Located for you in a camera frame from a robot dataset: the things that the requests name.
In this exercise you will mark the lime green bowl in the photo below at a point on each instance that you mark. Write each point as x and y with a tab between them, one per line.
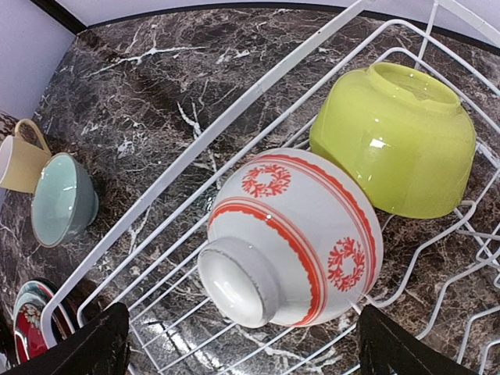
401	135

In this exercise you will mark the white red patterned bowl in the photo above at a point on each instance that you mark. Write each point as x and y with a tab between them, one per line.
292	240

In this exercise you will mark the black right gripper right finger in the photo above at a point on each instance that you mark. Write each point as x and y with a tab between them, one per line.
385	347

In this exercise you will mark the yellow ceramic cup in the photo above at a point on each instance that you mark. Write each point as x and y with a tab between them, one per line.
21	161

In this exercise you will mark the dark red plate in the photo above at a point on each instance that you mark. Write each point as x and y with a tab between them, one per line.
29	340

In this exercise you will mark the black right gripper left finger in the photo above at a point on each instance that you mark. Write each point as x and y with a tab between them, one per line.
99	347

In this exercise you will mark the light teal ceramic bowl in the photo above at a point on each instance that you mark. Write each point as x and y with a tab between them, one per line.
64	203

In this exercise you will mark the white wire dish rack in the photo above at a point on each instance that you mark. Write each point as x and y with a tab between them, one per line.
439	277

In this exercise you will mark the black left frame post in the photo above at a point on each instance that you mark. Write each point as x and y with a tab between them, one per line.
61	15

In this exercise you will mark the light green plate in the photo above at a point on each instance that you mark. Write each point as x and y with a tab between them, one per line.
32	298

